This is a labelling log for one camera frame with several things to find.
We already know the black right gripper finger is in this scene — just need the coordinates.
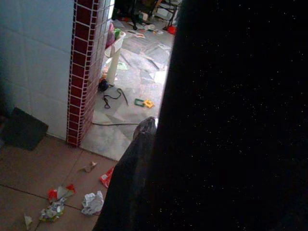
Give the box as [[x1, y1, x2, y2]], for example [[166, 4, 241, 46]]
[[93, 116, 159, 231]]

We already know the red white snack wrapper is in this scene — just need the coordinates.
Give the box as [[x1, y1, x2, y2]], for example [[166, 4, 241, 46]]
[[99, 166, 116, 189]]

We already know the white crumpled paper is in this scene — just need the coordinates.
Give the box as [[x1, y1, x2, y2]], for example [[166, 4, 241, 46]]
[[80, 190, 105, 216]]

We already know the small paper scrap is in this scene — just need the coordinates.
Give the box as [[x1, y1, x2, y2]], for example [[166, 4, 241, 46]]
[[78, 161, 98, 174], [23, 213, 34, 231]]

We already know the red white torn wrapper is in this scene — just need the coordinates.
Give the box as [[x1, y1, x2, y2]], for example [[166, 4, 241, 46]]
[[47, 183, 77, 202]]

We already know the crumpled foil wrapper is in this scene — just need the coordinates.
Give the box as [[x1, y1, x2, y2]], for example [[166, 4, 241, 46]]
[[38, 197, 66, 223]]

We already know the black round object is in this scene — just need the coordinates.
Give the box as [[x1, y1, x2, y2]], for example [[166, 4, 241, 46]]
[[98, 78, 109, 92]]

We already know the dark square board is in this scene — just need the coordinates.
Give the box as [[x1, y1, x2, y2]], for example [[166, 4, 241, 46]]
[[1, 107, 49, 152]]

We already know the white plastic table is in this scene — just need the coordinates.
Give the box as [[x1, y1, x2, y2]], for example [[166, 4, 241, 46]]
[[104, 30, 127, 87]]

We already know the pink purple soft toy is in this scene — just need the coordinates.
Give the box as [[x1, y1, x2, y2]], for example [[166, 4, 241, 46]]
[[106, 22, 116, 48]]

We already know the black floor cable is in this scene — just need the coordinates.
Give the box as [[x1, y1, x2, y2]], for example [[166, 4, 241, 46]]
[[92, 122, 141, 127]]

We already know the black strap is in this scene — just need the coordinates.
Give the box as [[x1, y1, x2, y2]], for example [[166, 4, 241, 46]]
[[103, 88, 129, 109]]

